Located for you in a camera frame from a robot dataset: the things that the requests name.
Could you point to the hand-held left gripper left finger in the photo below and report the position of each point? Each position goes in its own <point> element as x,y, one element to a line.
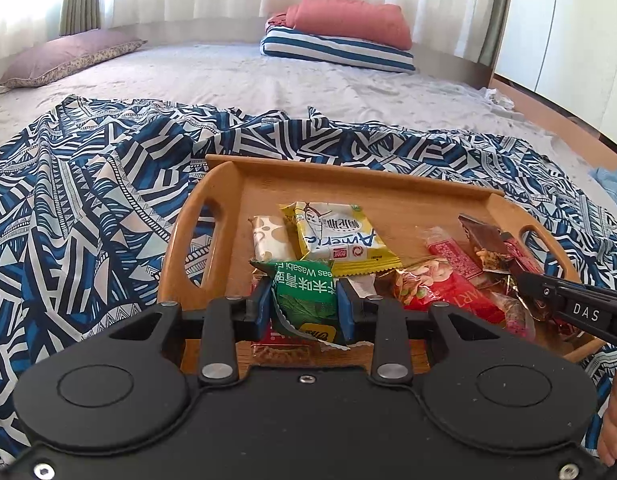
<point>262,307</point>

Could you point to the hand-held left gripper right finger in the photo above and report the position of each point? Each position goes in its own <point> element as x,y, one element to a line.
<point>344,305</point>

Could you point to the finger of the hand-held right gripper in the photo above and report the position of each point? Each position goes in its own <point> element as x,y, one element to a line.
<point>543,290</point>

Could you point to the red caramel biscuit packet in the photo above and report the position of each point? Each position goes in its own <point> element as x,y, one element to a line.
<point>268,340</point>

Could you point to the clear red cookie packet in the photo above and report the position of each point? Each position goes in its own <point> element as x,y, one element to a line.
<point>526,257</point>

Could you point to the green pea snack packet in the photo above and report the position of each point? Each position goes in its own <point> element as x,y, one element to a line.
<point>303,300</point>

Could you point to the beige spotted nougat packet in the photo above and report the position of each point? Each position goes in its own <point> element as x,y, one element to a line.
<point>271,240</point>

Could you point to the yellow wafer packet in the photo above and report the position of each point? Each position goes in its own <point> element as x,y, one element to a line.
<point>338,235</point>

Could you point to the dark brown snack packet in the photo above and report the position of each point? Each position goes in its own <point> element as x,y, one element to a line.
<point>486,245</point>

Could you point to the red nut mix packet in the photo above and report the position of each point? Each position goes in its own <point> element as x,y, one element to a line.
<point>438,290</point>

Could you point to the long red snack packet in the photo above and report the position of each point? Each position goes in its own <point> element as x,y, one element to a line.
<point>453,255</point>

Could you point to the person's right hand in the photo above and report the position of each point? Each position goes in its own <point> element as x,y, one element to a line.
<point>616,420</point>

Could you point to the light blue cloth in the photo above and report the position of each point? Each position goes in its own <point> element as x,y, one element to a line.
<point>613,185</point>

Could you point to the white crumpled paper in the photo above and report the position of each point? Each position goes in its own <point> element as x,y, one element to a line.
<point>498,102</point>

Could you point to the blue white patterned blanket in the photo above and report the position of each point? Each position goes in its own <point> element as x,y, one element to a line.
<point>88,210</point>

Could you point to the grey bed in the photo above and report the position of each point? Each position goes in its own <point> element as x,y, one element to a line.
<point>213,75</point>

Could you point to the blue white striped pillow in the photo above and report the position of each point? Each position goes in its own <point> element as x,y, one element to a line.
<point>338,52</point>

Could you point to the white wardrobe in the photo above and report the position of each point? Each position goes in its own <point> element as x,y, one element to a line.
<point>563,25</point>

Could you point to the pink folded blanket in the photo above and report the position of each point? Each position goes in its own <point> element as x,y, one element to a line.
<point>348,20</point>

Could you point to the purple pillow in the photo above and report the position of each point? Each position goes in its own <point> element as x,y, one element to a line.
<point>68,57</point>

